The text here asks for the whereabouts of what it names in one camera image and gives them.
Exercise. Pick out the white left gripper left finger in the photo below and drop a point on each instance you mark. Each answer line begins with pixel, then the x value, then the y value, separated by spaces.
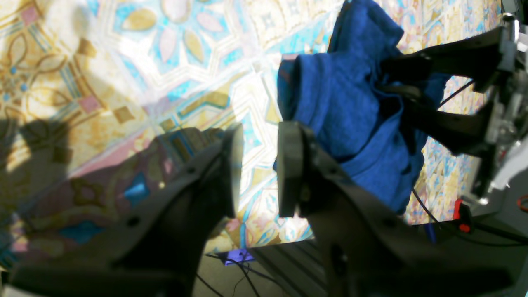
pixel 155 250

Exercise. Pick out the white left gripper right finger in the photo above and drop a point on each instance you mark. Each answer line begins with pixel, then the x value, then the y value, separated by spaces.
pixel 366 249

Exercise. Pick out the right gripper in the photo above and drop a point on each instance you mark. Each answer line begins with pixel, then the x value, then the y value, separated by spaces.
pixel 498 131

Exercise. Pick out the blue long-sleeve T-shirt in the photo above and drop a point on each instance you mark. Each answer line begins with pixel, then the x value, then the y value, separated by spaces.
pixel 335 94

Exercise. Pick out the red-black clamp upper left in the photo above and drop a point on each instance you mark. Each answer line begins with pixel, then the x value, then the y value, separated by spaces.
pixel 462 217

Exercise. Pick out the patterned tile tablecloth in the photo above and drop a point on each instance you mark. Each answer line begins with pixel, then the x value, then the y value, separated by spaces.
pixel 93 93

